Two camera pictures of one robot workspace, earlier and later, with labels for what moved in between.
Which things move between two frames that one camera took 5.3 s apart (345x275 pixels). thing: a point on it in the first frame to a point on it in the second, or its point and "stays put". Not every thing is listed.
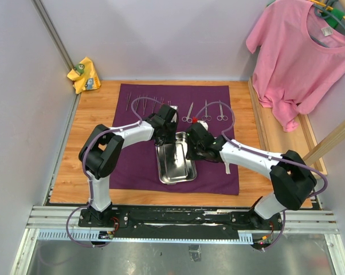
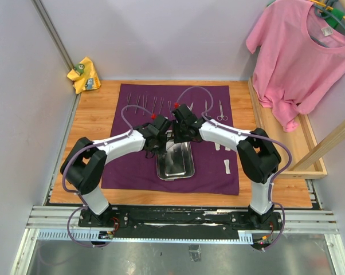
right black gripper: (189, 154) to (177, 138)
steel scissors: (222, 117) stays put
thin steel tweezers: (143, 103) stays put
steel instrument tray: (174, 165) stays put
